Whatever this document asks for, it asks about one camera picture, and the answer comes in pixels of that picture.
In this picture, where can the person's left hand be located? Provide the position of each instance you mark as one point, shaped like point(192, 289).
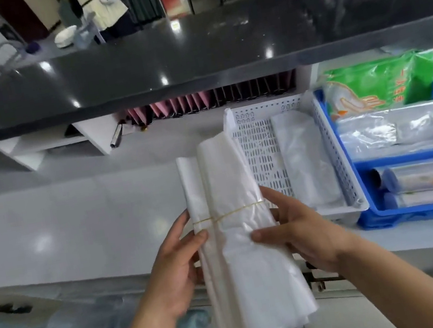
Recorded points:
point(168, 273)

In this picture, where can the person's right hand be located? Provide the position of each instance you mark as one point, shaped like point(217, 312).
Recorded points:
point(311, 237)

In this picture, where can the person's left thumb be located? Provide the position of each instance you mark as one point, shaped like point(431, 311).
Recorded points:
point(197, 239)

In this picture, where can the person's right thumb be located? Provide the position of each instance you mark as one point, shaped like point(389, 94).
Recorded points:
point(269, 233)

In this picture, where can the bundle of white plastic bags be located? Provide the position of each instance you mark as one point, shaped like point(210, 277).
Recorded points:
point(246, 280)

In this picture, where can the person's right forearm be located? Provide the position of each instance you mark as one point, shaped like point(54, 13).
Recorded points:
point(402, 287)

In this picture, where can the yellow rubber band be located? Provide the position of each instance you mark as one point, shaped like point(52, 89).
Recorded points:
point(229, 213)

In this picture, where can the metal drawer latch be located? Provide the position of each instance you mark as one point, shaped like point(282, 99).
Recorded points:
point(322, 276)

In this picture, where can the folded clear plastic bags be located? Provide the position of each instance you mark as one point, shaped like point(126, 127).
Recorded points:
point(306, 159)

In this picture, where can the white perforated plastic basket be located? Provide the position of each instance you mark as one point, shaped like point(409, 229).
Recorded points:
point(259, 150)

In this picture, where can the silver metal tube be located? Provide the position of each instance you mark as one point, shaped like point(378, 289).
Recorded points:
point(116, 135)

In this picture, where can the row of pink and dark folders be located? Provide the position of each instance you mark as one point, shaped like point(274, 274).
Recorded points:
point(190, 103)

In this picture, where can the white shelf unit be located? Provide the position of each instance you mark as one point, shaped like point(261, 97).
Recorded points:
point(91, 135)

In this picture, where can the clear pack of plastic bags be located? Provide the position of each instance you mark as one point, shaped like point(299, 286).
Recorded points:
point(393, 130)

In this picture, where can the green glove packet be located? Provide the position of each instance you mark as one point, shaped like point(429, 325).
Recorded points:
point(376, 81)

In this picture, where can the black counter shelf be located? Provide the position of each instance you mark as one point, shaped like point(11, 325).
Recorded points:
point(197, 49)

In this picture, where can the clear plastic container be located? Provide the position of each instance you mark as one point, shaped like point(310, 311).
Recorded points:
point(86, 31)

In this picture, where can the white bowl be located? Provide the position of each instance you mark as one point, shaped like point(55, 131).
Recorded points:
point(65, 36)

